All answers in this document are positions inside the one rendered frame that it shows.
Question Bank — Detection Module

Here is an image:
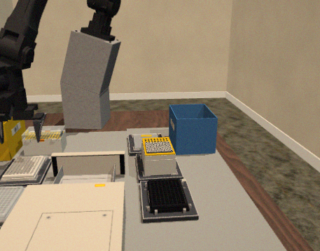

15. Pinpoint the yellow bin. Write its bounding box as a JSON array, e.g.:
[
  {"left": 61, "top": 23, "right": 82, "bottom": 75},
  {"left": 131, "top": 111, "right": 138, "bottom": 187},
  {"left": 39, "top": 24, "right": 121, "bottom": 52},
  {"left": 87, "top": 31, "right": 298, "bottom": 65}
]
[{"left": 0, "top": 117, "right": 26, "bottom": 161}]

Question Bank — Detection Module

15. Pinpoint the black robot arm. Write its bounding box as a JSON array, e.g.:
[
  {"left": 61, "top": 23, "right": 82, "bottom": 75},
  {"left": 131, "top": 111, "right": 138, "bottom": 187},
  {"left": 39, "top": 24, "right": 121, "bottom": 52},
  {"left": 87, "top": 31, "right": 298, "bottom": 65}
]
[{"left": 0, "top": 0, "right": 121, "bottom": 122}]

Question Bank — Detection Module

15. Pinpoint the blue open-top bin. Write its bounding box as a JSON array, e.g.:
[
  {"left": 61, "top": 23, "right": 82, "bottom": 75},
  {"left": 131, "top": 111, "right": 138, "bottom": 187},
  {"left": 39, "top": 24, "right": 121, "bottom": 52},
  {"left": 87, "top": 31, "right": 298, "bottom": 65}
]
[{"left": 169, "top": 104, "right": 218, "bottom": 155}]

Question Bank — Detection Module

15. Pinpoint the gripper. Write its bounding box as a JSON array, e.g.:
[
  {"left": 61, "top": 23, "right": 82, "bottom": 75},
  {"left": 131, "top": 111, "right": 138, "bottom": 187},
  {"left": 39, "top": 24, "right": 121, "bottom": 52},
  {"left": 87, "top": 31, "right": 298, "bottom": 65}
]
[{"left": 0, "top": 87, "right": 46, "bottom": 144}]

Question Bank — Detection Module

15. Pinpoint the white flat mat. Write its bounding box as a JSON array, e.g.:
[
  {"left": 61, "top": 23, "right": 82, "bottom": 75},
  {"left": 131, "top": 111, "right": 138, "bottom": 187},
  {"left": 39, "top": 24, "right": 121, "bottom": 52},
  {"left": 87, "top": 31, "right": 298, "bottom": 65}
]
[{"left": 63, "top": 128, "right": 287, "bottom": 251}]

